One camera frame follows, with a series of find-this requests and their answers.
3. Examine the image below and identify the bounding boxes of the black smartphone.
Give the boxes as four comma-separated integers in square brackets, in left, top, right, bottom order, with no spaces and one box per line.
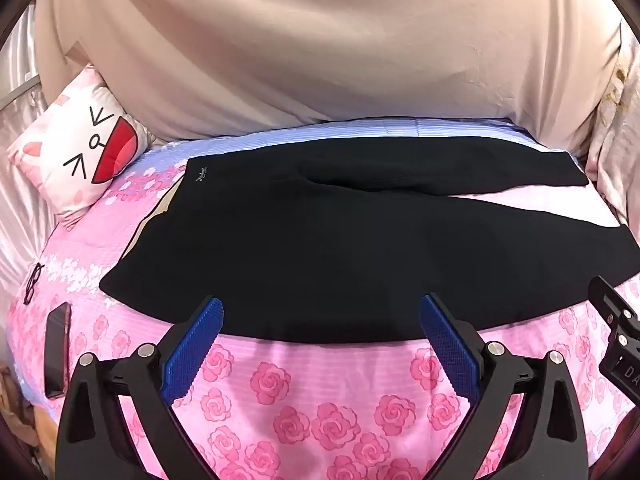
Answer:
[42,302,74,401]

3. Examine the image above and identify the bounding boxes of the grey metal rail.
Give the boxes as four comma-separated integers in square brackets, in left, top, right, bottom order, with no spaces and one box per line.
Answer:
[0,74,42,108]

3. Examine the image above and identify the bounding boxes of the black pants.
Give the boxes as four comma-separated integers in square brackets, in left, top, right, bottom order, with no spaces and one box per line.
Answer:
[99,136,640,345]

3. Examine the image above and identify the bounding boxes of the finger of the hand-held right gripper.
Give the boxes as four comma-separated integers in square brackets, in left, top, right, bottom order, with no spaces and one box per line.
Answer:
[587,275,640,333]

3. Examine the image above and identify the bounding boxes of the black eyeglasses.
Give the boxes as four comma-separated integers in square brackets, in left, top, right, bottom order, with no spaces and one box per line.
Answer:
[22,261,47,306]

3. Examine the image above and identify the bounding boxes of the pink floral bed sheet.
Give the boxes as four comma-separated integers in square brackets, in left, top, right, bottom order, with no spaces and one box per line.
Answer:
[7,117,640,480]

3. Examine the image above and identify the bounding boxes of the cat face pillow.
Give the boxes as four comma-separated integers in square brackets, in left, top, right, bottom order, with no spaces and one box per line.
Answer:
[6,64,151,231]

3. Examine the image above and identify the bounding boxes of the pale floral blanket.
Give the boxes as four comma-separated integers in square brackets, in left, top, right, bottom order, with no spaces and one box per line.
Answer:
[582,20,640,241]

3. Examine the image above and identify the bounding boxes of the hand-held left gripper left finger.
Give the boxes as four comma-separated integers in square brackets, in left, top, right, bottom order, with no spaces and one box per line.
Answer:
[55,297,225,480]

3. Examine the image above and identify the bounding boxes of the beige cloth cover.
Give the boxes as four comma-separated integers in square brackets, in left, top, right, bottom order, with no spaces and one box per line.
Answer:
[32,0,626,161]

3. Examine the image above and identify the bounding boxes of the tan cloth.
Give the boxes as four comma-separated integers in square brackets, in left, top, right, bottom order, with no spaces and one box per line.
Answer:
[0,365,57,463]

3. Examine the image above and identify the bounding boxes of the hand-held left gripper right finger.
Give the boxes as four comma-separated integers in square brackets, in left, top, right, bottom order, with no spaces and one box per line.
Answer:
[420,293,587,480]

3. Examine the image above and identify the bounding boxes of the white satin curtain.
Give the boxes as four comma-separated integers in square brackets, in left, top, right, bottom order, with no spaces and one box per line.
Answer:
[0,0,68,311]

